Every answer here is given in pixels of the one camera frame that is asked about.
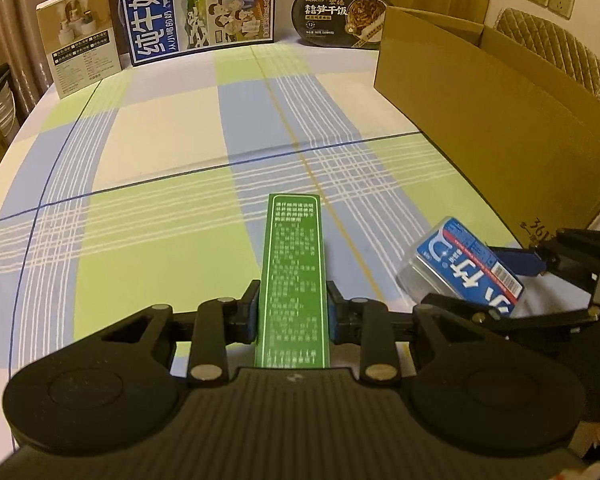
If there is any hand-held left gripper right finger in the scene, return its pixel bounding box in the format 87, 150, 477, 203
327, 281, 483, 387

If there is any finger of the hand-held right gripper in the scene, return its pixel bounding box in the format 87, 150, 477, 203
485, 227, 600, 292
419, 292, 600, 335

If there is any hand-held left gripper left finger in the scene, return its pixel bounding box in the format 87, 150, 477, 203
100, 279, 262, 387

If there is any green and white box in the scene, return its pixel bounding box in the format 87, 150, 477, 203
253, 192, 331, 369

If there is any clear plastic case blue label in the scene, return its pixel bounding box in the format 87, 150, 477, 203
397, 215, 526, 319

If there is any checked cloth desktop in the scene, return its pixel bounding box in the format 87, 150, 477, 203
0, 42, 600, 453

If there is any quilted chair back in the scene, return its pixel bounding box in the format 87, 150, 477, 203
494, 7, 600, 102

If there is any black instant rice bowl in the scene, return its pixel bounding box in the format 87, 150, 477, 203
290, 0, 392, 51

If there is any blue milk carton case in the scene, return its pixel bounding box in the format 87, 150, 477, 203
116, 0, 279, 69

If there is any beige white product box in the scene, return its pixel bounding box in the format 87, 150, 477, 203
35, 0, 122, 100

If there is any open brown box clutter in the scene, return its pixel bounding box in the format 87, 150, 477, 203
0, 62, 21, 137

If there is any beige curtain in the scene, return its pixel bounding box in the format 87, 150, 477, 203
0, 0, 122, 127

